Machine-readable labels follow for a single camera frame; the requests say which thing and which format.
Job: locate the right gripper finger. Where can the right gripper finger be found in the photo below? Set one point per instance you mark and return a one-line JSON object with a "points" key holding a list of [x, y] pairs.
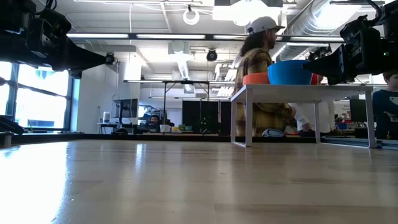
{"points": [[326, 65]]}

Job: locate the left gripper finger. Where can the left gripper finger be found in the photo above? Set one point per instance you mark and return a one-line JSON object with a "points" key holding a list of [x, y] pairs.
{"points": [[84, 60]]}

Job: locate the orange plastic mini bowl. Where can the orange plastic mini bowl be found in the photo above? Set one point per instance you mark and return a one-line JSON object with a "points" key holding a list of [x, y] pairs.
{"points": [[255, 79]]}

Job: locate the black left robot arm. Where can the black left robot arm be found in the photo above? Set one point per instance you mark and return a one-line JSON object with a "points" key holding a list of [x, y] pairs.
{"points": [[15, 43]]}

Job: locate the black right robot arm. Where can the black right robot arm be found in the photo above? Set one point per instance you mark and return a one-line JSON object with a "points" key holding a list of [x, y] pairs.
{"points": [[392, 37]]}

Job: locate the white perforated metal shelf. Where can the white perforated metal shelf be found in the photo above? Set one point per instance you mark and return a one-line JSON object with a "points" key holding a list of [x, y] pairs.
{"points": [[295, 92]]}

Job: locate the person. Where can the person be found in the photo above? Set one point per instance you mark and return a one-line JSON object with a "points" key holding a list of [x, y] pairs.
{"points": [[154, 119], [323, 115], [258, 62], [385, 109]]}

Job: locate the large window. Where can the large window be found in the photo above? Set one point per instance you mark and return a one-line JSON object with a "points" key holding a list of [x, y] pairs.
{"points": [[40, 102]]}

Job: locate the black computer monitor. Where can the black computer monitor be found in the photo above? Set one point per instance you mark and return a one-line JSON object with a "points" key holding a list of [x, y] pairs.
{"points": [[357, 110], [129, 107]]}

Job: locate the white black rounded object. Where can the white black rounded object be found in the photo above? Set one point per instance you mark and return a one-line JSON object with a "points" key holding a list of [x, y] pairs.
{"points": [[273, 133]]}

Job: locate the white ceiling unit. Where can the white ceiling unit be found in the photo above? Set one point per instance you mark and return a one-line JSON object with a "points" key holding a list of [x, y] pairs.
{"points": [[178, 48]]}

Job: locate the black metal rack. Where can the black metal rack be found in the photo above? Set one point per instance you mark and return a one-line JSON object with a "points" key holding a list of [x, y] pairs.
{"points": [[186, 82]]}

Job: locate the white cup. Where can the white cup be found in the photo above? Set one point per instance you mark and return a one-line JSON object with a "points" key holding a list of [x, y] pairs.
{"points": [[164, 128]]}

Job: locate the yellow container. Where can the yellow container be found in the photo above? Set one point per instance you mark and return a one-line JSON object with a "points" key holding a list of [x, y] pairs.
{"points": [[174, 128]]}

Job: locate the green container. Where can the green container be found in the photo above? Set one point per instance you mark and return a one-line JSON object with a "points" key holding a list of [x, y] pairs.
{"points": [[182, 127]]}

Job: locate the black cabinet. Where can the black cabinet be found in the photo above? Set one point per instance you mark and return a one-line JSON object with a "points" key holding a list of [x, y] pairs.
{"points": [[192, 112]]}

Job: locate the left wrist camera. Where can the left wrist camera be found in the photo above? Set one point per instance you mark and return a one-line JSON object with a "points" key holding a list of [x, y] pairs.
{"points": [[56, 23]]}

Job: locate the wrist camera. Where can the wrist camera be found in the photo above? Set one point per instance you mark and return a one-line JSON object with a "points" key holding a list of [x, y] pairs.
{"points": [[354, 28], [56, 23]]}

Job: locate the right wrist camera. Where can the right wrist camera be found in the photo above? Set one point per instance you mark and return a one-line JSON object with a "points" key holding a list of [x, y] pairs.
{"points": [[354, 28]]}

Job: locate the black aluminium table frame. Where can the black aluminium table frame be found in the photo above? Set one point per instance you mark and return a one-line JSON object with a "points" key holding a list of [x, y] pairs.
{"points": [[124, 137]]}

